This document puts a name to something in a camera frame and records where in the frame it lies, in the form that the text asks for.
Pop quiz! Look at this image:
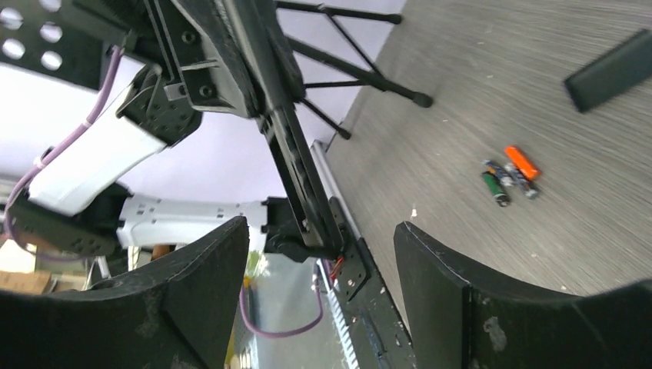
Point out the orange battery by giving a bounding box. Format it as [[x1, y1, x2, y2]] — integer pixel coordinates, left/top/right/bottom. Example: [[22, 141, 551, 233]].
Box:
[[504, 145, 541, 181]]

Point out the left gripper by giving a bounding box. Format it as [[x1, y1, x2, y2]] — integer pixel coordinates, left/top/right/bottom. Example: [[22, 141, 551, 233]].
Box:
[[71, 0, 307, 148]]

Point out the black remote control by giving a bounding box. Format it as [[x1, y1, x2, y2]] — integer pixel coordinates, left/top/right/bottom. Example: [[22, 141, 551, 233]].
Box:
[[258, 104, 345, 260]]

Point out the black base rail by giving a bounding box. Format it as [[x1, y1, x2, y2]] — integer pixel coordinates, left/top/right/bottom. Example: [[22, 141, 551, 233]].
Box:
[[319, 197, 417, 369]]

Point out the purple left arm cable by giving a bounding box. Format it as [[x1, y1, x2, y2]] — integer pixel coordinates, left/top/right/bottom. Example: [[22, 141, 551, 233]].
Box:
[[2, 45, 126, 263]]

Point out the black tripod stand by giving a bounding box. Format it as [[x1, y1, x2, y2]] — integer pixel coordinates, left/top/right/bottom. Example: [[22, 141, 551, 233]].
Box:
[[275, 1, 434, 108]]

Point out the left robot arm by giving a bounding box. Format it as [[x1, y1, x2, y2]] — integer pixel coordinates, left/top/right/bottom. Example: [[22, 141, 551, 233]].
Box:
[[4, 1, 312, 257]]

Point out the black battery cover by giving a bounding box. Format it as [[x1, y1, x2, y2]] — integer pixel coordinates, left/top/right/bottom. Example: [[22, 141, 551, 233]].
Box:
[[564, 29, 651, 114]]

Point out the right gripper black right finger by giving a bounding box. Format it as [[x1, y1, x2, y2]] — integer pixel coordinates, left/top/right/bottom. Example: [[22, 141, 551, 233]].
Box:
[[394, 222, 651, 369]]

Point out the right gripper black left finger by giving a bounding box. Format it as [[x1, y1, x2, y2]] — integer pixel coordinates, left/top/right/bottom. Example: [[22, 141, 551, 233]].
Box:
[[1, 216, 249, 368]]

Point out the dark battery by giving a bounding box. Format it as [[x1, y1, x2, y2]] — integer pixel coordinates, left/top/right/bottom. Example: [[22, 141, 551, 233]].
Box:
[[483, 159, 515, 187]]

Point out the grey battery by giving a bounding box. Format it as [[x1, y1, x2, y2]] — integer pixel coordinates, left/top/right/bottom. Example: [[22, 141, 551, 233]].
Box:
[[504, 163, 539, 200]]

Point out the black perforated board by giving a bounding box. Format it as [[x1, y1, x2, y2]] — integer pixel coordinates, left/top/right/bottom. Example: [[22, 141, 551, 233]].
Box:
[[1, 0, 146, 91]]

